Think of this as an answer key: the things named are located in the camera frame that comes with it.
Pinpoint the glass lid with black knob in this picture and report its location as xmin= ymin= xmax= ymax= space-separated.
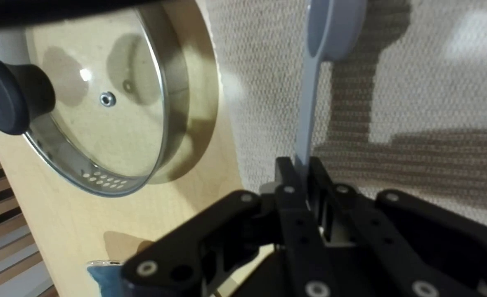
xmin=0 ymin=4 xmax=221 ymax=200

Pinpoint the white folded cloth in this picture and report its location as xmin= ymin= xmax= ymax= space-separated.
xmin=197 ymin=0 xmax=487 ymax=235

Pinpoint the light blue measuring spoon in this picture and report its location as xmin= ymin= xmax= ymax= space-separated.
xmin=292 ymin=0 xmax=370 ymax=170

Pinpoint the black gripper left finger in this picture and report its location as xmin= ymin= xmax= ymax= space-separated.
xmin=121 ymin=155 xmax=335 ymax=297

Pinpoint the blue round pan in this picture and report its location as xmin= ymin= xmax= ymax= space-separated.
xmin=86 ymin=259 xmax=135 ymax=297

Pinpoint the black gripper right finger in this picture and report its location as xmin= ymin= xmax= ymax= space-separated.
xmin=306 ymin=157 xmax=487 ymax=297

